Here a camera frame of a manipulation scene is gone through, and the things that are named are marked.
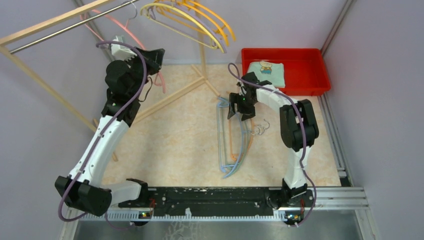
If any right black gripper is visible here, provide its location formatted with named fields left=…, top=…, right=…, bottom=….
left=227, top=92, right=257, bottom=121

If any wooden clothes rack frame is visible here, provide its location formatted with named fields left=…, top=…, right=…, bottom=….
left=0, top=0, right=220, bottom=163

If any green wire hanger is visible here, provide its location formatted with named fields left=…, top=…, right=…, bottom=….
left=217, top=102, right=253, bottom=170

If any blue wire hanger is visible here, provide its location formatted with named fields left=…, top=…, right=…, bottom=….
left=216, top=97, right=256, bottom=180

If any red plastic bin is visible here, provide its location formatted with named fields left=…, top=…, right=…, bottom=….
left=241, top=48, right=331, bottom=96

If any aluminium frame rail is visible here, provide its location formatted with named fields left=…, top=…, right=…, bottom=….
left=279, top=186, right=369, bottom=211

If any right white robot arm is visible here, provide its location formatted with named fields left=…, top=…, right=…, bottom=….
left=227, top=72, right=319, bottom=206

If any orange plastic hanger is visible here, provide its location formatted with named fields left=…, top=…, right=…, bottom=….
left=155, top=0, right=226, bottom=48
left=180, top=0, right=236, bottom=47

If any yellow wire hanger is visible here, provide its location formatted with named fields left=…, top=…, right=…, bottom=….
left=139, top=2, right=225, bottom=54

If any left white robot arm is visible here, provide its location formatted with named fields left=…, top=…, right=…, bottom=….
left=54, top=40, right=166, bottom=222

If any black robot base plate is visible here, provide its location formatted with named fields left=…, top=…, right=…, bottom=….
left=118, top=187, right=314, bottom=217

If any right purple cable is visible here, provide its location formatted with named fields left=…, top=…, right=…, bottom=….
left=227, top=62, right=318, bottom=227

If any pink wire hanger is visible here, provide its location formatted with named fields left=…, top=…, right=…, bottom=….
left=79, top=9, right=166, bottom=94

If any white cable duct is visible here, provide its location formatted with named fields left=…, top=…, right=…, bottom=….
left=79, top=210, right=289, bottom=223

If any purple wire hanger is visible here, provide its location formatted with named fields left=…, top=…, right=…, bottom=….
left=147, top=1, right=228, bottom=55

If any orange wire hanger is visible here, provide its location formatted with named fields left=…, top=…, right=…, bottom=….
left=228, top=117, right=270, bottom=164

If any metal hanging rod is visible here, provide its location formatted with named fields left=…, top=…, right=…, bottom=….
left=0, top=0, right=136, bottom=55

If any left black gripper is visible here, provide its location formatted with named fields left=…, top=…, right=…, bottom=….
left=123, top=45, right=165, bottom=99

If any light green folded garment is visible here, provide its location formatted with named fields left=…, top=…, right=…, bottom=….
left=247, top=60, right=286, bottom=88

